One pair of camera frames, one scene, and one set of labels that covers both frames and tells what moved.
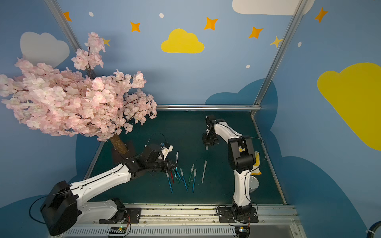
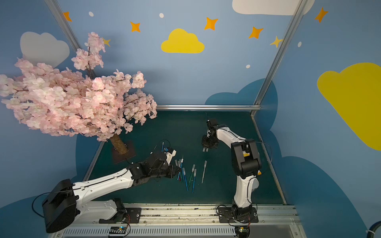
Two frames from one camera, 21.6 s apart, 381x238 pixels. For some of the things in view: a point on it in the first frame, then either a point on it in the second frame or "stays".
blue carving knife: [169, 182] → [181, 161]
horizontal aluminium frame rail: [209, 107] stays
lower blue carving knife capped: [195, 175] stays
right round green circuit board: [242, 231] stays
